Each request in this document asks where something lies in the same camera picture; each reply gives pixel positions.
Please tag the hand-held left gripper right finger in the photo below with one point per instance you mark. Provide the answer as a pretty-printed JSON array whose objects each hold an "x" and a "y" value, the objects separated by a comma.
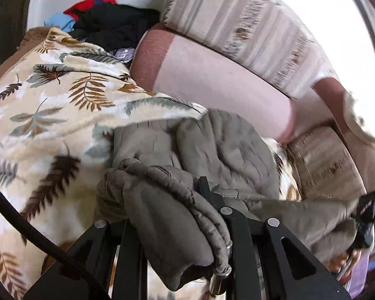
[{"x": 247, "y": 256}]

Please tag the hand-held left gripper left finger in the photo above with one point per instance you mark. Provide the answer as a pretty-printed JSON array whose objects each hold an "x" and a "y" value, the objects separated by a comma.
[{"x": 90, "y": 265}]

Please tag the olive quilted hooded jacket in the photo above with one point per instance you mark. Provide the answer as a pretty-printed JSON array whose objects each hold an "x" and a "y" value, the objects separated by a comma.
[{"x": 225, "y": 150}]

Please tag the person's right hand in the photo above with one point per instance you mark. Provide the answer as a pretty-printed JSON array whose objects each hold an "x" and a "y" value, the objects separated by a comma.
[{"x": 343, "y": 262}]

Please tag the small striped floral cushion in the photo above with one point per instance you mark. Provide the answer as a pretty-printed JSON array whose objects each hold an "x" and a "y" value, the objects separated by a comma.
[{"x": 325, "y": 162}]

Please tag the leaf print blanket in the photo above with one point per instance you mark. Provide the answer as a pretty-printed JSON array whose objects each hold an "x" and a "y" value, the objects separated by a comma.
[{"x": 50, "y": 115}]

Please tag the pink sofa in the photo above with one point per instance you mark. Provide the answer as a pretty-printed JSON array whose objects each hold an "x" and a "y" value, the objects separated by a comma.
[{"x": 206, "y": 81}]

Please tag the crumpled silvery plastic bag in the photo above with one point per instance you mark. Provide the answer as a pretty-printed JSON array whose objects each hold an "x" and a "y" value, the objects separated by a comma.
[{"x": 125, "y": 54}]

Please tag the long striped floral cushion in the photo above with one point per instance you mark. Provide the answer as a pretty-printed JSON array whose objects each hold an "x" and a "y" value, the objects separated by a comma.
[{"x": 237, "y": 22}]

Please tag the black garment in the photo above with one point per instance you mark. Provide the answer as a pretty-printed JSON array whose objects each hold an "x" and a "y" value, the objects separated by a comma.
[{"x": 115, "y": 25}]

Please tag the light blue garment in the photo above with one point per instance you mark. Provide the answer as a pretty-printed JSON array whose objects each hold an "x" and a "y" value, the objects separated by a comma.
[{"x": 59, "y": 22}]

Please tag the red garment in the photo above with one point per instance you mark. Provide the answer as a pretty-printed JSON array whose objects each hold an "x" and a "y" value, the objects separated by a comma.
[{"x": 87, "y": 6}]

